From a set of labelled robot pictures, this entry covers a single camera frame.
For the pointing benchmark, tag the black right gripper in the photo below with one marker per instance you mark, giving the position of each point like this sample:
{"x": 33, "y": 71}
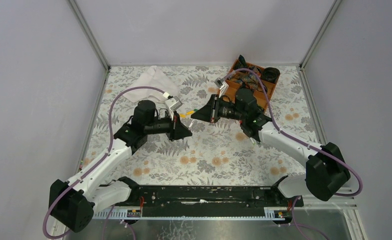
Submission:
{"x": 212, "y": 109}

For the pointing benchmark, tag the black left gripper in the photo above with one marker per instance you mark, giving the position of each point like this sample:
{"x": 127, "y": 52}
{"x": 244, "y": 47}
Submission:
{"x": 174, "y": 126}

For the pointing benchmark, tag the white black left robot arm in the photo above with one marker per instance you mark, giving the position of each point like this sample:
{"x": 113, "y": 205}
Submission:
{"x": 74, "y": 202}

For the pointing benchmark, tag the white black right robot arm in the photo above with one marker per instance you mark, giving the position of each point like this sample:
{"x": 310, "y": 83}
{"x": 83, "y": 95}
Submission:
{"x": 324, "y": 171}

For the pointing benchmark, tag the wooden compartment tray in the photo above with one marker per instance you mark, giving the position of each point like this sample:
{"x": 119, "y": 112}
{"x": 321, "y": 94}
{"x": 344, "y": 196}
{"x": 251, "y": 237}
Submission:
{"x": 260, "y": 80}

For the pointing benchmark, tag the white crumpled cloth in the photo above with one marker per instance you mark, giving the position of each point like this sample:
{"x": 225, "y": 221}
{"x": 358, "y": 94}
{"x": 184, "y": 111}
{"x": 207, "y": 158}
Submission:
{"x": 153, "y": 77}

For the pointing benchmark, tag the patterned fabric strip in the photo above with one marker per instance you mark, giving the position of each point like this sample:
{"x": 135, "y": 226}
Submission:
{"x": 247, "y": 79}

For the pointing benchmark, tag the dark folded fabric back left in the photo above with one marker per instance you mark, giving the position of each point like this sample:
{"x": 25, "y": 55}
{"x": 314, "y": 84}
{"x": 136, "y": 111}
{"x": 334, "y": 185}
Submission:
{"x": 241, "y": 62}

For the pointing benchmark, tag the dark rolled fabric back right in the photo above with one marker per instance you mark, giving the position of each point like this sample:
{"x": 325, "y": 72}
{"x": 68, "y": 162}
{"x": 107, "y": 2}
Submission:
{"x": 270, "y": 75}

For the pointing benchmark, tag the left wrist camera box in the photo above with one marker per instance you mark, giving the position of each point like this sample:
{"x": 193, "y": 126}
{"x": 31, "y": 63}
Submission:
{"x": 172, "y": 104}

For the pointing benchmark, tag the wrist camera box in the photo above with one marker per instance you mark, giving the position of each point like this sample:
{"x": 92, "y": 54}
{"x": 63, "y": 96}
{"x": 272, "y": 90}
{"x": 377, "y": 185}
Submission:
{"x": 172, "y": 104}
{"x": 222, "y": 85}

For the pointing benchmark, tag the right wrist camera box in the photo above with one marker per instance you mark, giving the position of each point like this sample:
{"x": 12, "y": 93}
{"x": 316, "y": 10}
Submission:
{"x": 222, "y": 85}

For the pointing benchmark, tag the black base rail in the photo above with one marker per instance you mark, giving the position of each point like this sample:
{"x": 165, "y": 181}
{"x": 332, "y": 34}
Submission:
{"x": 207, "y": 201}

